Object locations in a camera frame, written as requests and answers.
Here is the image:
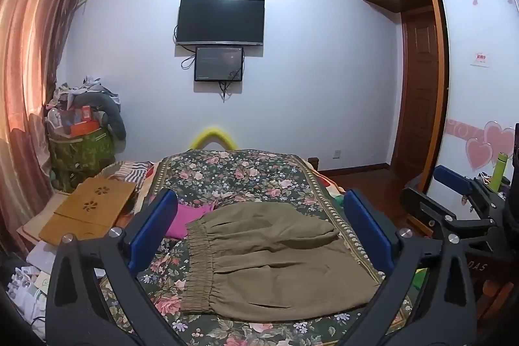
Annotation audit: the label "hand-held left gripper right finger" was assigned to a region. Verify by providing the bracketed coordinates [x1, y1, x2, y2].
[344, 190, 478, 346]

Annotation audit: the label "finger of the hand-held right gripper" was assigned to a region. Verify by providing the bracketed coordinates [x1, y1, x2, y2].
[433, 165, 503, 217]
[399, 187, 507, 261]

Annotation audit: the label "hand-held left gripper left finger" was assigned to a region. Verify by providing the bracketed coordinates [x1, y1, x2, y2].
[45, 189, 179, 346]

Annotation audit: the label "olive brown pants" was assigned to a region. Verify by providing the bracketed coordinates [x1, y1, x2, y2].
[180, 202, 385, 320]

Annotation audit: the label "pink cloth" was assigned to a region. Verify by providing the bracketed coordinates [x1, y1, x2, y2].
[164, 201, 217, 239]

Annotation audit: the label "green bottle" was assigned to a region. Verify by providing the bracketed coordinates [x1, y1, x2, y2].
[491, 152, 509, 193]

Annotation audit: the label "striped bed sheet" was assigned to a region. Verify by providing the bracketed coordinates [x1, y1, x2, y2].
[101, 161, 157, 205]

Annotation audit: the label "wooden lap desk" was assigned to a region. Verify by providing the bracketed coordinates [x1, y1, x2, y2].
[39, 178, 136, 241]

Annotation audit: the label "brown wooden door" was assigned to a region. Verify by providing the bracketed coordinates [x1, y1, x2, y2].
[391, 11, 441, 168]

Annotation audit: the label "dark floral blanket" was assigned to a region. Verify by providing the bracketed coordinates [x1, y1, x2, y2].
[99, 149, 414, 346]

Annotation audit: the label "green patterned bag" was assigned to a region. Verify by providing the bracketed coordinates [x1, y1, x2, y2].
[49, 127, 116, 193]

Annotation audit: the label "yellow curved cushion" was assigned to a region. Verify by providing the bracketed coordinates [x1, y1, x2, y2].
[190, 126, 238, 150]

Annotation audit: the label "grey plush pillow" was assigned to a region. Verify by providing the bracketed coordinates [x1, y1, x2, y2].
[73, 90, 127, 140]

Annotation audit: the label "orange box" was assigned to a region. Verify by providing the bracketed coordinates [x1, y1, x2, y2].
[65, 121, 100, 137]

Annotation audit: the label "pile of white papers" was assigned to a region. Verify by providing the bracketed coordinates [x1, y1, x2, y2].
[8, 241, 61, 334]

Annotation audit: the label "white heart-print wardrobe door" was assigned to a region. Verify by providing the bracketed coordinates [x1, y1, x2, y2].
[424, 0, 519, 205]

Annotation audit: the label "pile of clothes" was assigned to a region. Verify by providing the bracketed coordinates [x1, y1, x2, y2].
[46, 76, 120, 112]

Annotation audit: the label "small black monitor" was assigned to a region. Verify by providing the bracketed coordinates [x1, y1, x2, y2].
[194, 46, 245, 82]

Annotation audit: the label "pink striped curtain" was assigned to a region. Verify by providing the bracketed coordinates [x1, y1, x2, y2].
[0, 0, 92, 261]

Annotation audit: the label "black wall television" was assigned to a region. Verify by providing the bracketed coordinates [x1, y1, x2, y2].
[175, 0, 266, 47]

